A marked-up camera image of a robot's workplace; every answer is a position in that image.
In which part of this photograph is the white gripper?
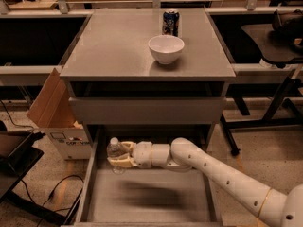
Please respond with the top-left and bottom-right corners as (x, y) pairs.
(107, 141), (171, 169)

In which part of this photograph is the clear plastic water bottle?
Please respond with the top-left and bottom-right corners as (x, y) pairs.
(107, 137), (127, 175)

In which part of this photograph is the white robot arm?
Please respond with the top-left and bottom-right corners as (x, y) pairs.
(107, 137), (303, 227)

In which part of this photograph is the open grey middle drawer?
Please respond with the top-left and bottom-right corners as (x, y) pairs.
(65, 125), (223, 227)

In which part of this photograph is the closed grey top drawer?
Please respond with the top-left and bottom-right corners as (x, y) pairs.
(69, 97), (226, 125)

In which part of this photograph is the grey drawer cabinet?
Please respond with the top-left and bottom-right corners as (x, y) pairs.
(61, 9), (235, 146)

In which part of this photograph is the open cardboard box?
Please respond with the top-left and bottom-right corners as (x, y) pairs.
(27, 69), (91, 160)

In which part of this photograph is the black equipment on left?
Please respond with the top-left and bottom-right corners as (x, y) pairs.
(0, 122), (45, 201)

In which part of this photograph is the white ceramic bowl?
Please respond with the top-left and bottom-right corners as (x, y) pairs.
(148, 35), (185, 64)

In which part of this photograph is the blue soda can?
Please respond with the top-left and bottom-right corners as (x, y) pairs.
(162, 9), (180, 37)

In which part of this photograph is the black table stand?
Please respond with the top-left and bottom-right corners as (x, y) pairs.
(220, 64), (303, 157)

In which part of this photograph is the black floor cable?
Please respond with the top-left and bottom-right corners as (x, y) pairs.
(0, 99), (85, 227)

